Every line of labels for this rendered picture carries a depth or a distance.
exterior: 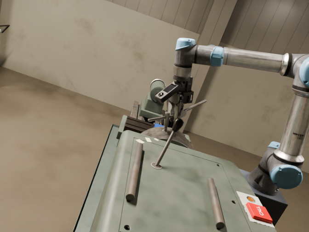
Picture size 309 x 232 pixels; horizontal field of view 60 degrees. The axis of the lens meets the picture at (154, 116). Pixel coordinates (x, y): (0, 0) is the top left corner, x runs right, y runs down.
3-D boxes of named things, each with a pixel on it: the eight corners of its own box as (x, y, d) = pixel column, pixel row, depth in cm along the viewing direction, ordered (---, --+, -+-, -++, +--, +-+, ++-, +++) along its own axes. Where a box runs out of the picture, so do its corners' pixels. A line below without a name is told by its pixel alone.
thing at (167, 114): (164, 138, 119) (167, 113, 115) (161, 136, 120) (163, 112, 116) (168, 137, 120) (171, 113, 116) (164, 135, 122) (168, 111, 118)
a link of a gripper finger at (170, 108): (179, 120, 124) (183, 102, 120) (169, 122, 121) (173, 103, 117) (174, 118, 126) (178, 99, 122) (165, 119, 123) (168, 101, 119)
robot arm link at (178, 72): (182, 68, 107) (169, 64, 113) (180, 79, 109) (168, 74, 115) (195, 67, 112) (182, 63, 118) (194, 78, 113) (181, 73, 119)
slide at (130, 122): (184, 150, 181) (186, 144, 179) (123, 131, 176) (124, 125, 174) (181, 138, 198) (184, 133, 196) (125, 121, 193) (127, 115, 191)
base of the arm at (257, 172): (271, 181, 139) (280, 165, 136) (281, 200, 125) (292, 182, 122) (243, 172, 139) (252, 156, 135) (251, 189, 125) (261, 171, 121)
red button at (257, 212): (270, 226, 77) (273, 220, 76) (251, 220, 76) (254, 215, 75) (262, 211, 82) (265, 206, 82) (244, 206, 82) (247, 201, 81)
